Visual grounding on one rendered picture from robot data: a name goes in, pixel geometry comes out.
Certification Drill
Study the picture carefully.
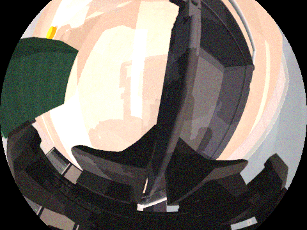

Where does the yellow short cylinder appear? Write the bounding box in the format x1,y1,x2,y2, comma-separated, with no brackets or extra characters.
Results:
46,26,56,39

